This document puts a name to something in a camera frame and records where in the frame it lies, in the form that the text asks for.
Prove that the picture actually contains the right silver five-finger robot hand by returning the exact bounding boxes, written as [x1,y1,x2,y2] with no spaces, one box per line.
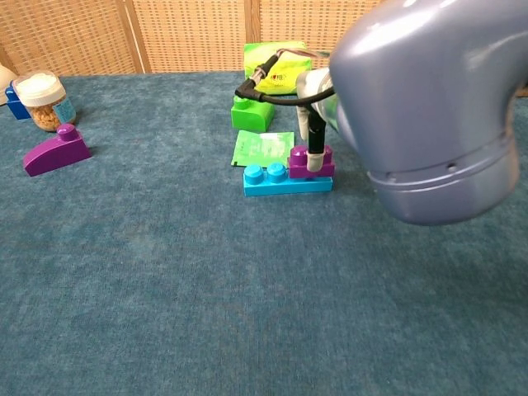
[296,105,327,172]

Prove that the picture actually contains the purple two-stud brick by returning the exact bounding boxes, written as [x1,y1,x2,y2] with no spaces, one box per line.
[287,144,337,181]

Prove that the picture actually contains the long blue four-stud brick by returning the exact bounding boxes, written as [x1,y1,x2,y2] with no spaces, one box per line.
[243,163,333,198]

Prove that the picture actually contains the green sloped brick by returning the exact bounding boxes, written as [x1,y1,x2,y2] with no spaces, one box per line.
[230,94,276,134]

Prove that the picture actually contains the purple sloped brick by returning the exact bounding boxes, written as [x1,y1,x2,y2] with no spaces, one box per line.
[22,123,92,177]

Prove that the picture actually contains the green flat sachet packet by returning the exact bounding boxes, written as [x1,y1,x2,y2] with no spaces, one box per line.
[230,130,296,168]

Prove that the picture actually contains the green yellow tissue pack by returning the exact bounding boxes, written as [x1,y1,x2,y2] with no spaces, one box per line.
[243,41,313,95]

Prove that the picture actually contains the woven bamboo folding screen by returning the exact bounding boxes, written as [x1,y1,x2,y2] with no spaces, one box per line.
[0,0,384,78]

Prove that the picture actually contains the blue table cloth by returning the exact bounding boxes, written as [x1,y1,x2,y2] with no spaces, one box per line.
[0,69,528,396]

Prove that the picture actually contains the clear jar with white lid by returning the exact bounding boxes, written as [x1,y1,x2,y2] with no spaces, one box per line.
[12,70,78,133]

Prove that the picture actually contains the blue white object behind jar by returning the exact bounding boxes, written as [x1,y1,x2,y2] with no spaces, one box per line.
[4,80,32,121]

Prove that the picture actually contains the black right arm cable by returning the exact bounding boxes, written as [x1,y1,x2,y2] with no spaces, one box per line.
[234,48,337,106]

